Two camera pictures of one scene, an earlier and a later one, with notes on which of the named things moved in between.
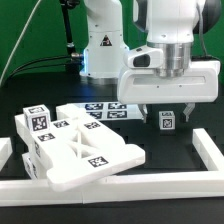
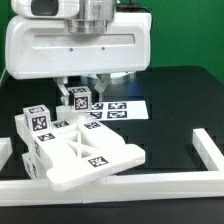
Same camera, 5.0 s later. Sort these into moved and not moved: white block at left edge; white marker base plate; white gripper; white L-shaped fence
Moved: white gripper
Not moved: white marker base plate; white block at left edge; white L-shaped fence
